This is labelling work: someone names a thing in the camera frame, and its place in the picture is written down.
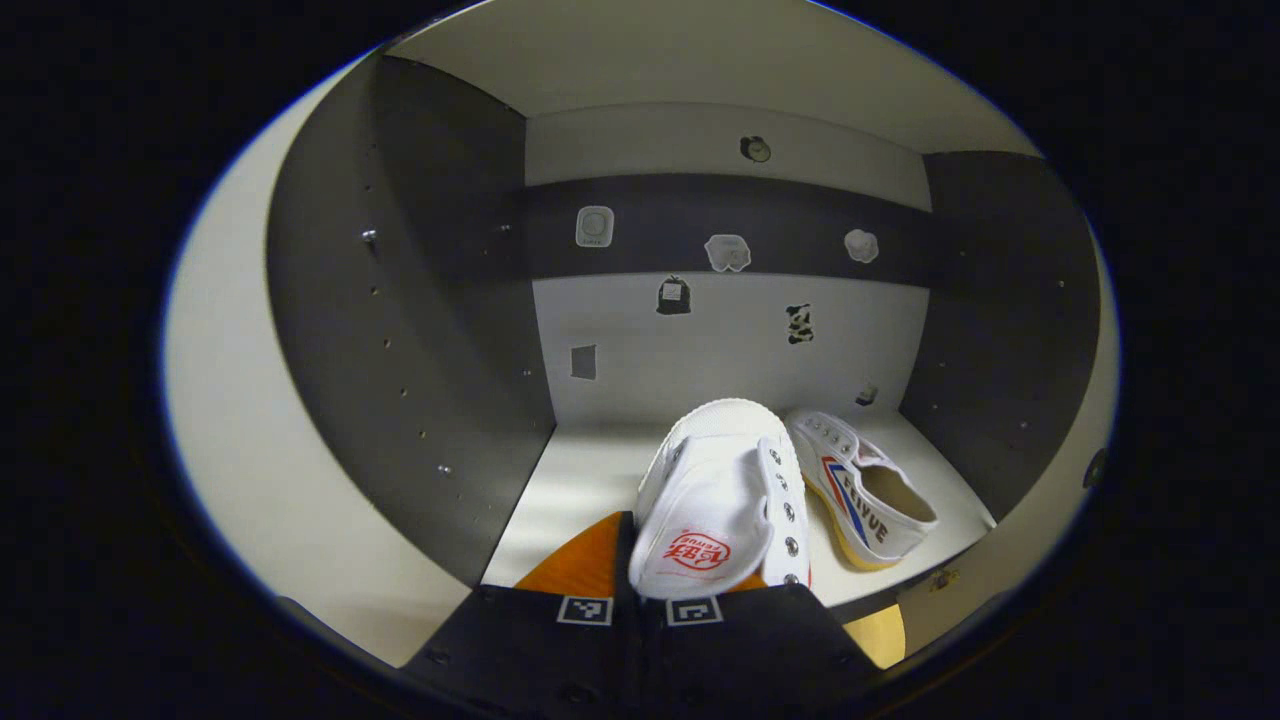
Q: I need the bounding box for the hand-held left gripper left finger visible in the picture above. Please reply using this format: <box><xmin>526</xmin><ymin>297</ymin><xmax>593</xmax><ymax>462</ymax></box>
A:
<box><xmin>400</xmin><ymin>510</ymin><xmax>641</xmax><ymax>720</ymax></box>

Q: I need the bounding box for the white grey shoe cabinet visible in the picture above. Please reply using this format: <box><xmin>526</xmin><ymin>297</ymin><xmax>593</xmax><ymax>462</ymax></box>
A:
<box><xmin>265</xmin><ymin>0</ymin><xmax>1101</xmax><ymax>613</ymax></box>

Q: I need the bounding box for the white canvas shoe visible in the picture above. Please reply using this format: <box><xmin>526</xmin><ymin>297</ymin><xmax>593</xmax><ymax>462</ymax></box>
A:
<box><xmin>783</xmin><ymin>407</ymin><xmax>941</xmax><ymax>573</ymax></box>
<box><xmin>628</xmin><ymin>397</ymin><xmax>813</xmax><ymax>603</ymax></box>

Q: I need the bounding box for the white shoe cabinet door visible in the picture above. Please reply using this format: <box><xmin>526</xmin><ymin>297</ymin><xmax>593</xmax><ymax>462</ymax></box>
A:
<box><xmin>163</xmin><ymin>50</ymin><xmax>473</xmax><ymax>669</ymax></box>
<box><xmin>895</xmin><ymin>230</ymin><xmax>1123</xmax><ymax>656</ymax></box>

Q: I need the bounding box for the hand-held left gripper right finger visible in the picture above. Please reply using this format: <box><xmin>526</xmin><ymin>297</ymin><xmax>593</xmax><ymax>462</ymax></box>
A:
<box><xmin>642</xmin><ymin>572</ymin><xmax>886</xmax><ymax>720</ymax></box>

